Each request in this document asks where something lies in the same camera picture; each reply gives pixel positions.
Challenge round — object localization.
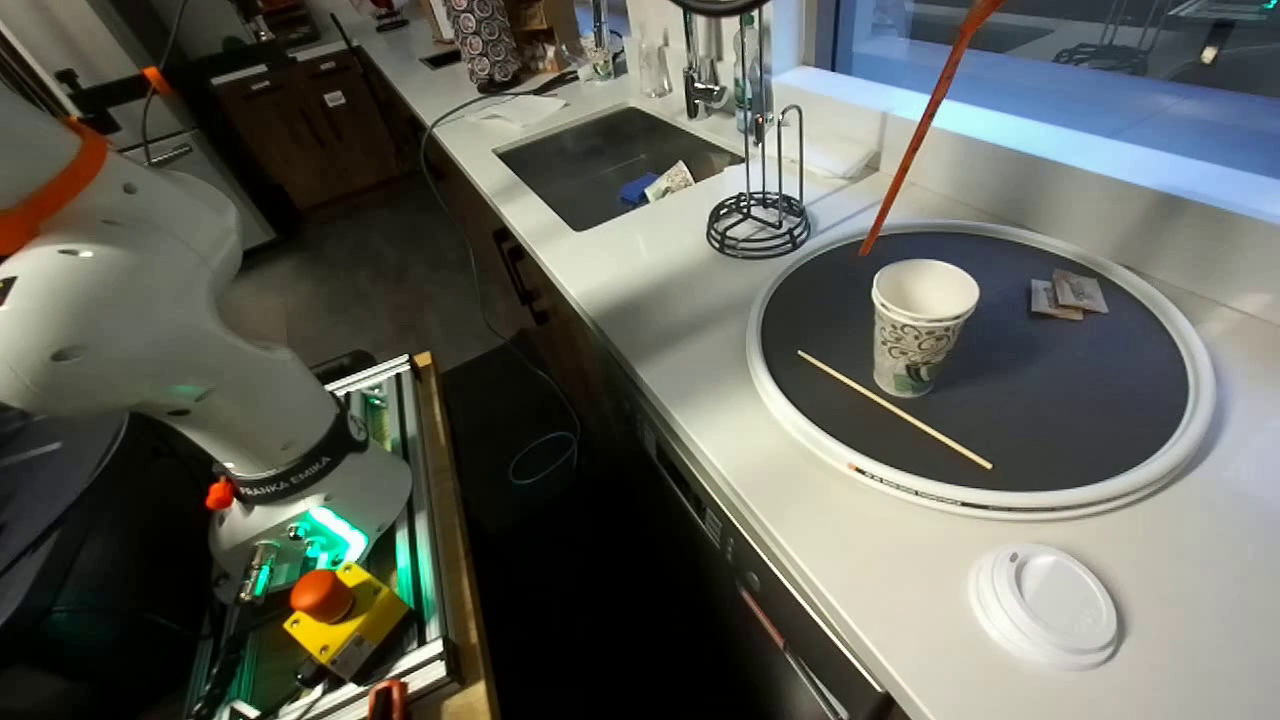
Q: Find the patterned paper cup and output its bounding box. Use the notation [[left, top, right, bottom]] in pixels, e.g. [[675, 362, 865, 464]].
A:
[[871, 260, 979, 400]]

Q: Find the dark sugar sachet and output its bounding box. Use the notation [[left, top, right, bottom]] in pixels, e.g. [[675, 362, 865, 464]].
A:
[[1029, 280, 1085, 323], [1052, 269, 1109, 317]]

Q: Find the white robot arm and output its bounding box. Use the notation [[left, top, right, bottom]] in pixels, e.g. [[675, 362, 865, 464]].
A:
[[0, 89, 413, 569]]

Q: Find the blue cable loop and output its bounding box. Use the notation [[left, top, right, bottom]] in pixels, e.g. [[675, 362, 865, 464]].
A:
[[502, 427, 586, 490]]

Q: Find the loose wooden stirrer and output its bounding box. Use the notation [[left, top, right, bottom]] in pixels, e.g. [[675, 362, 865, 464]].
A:
[[796, 346, 998, 472]]

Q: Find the round black white-rimmed tray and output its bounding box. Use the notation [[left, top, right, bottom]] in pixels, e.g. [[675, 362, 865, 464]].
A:
[[748, 225, 1218, 517]]

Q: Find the orange stirrer packet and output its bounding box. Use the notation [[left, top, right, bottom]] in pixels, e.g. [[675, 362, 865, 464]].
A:
[[857, 0, 1004, 260]]

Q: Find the black recessed sink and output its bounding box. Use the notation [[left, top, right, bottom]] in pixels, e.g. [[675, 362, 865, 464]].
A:
[[502, 109, 738, 231]]

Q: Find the metal tap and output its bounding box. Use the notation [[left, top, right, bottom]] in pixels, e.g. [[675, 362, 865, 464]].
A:
[[674, 0, 768, 125]]

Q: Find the dark sugar sachet front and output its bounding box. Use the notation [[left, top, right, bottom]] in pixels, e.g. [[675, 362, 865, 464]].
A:
[[1029, 280, 1085, 323]]

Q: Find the white plastic cup lid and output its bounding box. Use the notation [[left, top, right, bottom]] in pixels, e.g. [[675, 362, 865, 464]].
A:
[[967, 542, 1125, 672]]

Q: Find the wooden cabinet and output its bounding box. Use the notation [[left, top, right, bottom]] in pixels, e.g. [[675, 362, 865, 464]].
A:
[[213, 48, 403, 212]]

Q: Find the dark sugar sachet back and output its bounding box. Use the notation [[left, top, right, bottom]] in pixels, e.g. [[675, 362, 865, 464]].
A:
[[1052, 269, 1109, 317]]

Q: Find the yellow emergency stop box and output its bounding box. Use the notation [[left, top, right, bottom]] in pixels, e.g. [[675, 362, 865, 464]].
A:
[[283, 564, 409, 674]]

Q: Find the black wire cup holder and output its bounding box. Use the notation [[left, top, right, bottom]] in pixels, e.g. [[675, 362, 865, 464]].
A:
[[705, 104, 814, 260]]

